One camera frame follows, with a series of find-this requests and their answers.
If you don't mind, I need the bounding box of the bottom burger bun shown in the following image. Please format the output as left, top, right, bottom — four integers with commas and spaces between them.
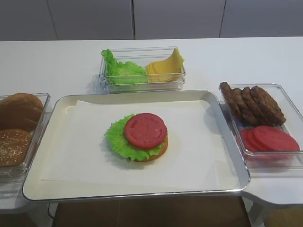
135, 136, 169, 162

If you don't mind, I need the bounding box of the red tomato slice on burger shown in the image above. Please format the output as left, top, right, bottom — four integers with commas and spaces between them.
125, 113, 168, 149

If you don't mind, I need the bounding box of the green lettuce leaf on bun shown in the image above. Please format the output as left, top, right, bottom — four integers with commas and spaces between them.
103, 113, 169, 162

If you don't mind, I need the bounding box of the white paper sheet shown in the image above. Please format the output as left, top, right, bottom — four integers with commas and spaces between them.
42, 101, 223, 189

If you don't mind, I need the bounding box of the yellow cheese slices stack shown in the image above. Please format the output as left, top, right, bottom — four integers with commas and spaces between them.
145, 63, 182, 83

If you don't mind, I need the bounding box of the plain brown bun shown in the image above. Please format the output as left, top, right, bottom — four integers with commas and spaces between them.
0, 93, 43, 132

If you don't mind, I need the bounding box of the sesame seed top bun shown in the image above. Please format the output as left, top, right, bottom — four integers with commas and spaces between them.
0, 129, 31, 167

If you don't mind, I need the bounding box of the silver metal serving tray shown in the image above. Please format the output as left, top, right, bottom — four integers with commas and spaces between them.
22, 90, 250, 202

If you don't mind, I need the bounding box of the green lettuce in bin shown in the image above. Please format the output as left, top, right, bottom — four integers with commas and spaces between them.
101, 49, 148, 85

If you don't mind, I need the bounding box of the brown meat patty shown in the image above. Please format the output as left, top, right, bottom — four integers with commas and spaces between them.
250, 86, 286, 125
220, 82, 243, 122
241, 87, 274, 126
232, 88, 259, 126

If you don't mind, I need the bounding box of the top red tomato slice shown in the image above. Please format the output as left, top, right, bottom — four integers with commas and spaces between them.
252, 126, 300, 151

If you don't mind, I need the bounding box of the clear bin with buns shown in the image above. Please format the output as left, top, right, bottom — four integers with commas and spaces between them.
0, 93, 52, 182

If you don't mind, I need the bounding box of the clear bin with patties and tomatoes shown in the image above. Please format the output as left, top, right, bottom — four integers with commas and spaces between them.
219, 84, 303, 169

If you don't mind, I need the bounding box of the clear bin with lettuce and cheese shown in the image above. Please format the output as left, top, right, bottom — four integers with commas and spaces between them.
99, 46, 186, 94

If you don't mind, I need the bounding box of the upright yellow cheese slice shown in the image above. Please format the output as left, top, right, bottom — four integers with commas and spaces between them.
164, 48, 184, 73

